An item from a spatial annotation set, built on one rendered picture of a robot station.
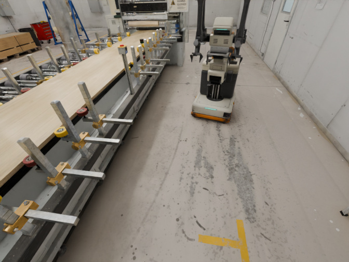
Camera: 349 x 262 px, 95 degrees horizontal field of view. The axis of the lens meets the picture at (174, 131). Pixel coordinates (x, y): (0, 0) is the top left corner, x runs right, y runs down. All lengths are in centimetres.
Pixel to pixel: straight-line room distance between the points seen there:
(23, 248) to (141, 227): 87
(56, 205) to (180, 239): 99
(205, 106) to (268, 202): 147
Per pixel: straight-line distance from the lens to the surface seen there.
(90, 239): 183
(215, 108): 253
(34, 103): 190
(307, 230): 201
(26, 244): 119
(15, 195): 134
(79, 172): 112
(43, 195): 142
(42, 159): 109
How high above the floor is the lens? 160
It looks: 40 degrees down
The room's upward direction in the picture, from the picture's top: 2 degrees counter-clockwise
